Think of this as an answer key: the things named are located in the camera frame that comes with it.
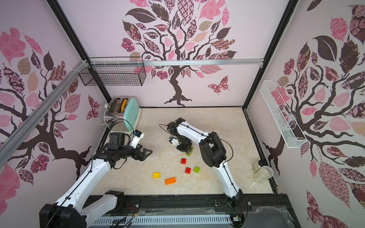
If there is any red lego brick lower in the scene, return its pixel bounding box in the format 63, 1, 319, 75
185, 167, 191, 174

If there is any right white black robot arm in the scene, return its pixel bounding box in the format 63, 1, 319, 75
167, 118, 244, 210

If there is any aluminium frame bar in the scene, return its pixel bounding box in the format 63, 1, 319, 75
1, 60, 87, 166
91, 59, 264, 66

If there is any small green lego brick lower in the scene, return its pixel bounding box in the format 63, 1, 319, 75
193, 166, 200, 173

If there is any aluminium frame bar left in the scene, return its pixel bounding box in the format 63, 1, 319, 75
1, 60, 87, 166

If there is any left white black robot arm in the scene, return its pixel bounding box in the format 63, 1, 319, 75
40, 130, 152, 228

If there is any mint green toaster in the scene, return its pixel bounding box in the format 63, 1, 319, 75
103, 97, 142, 134

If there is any orange long lego brick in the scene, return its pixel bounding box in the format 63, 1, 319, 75
164, 177, 176, 186

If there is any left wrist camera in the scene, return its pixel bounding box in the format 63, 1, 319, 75
129, 130, 144, 149

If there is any clear plastic measuring cup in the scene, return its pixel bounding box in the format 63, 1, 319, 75
252, 160, 274, 183

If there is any white wire shelf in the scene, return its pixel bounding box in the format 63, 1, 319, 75
259, 80, 308, 149

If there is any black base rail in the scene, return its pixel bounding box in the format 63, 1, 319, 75
85, 192, 300, 228

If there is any black wire basket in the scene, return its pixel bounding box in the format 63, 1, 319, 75
79, 57, 147, 86

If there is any yellow lego brick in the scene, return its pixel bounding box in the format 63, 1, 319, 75
152, 172, 160, 179

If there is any long green lego brick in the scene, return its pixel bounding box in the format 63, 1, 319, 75
185, 147, 194, 157

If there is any aluminium frame bar back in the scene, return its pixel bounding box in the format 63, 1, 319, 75
91, 59, 264, 66

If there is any white slotted cable duct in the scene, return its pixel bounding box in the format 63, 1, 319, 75
91, 214, 232, 227

